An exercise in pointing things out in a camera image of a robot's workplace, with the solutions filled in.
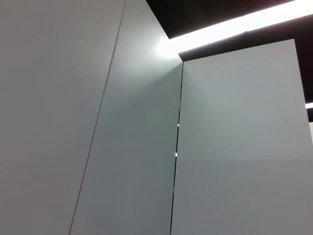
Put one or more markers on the small ceiling light strip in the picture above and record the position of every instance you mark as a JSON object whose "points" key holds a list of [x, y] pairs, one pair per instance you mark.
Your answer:
{"points": [[309, 105]]}

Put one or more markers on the long bright ceiling light strip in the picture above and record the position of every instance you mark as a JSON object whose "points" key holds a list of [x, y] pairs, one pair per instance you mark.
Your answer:
{"points": [[244, 23]]}

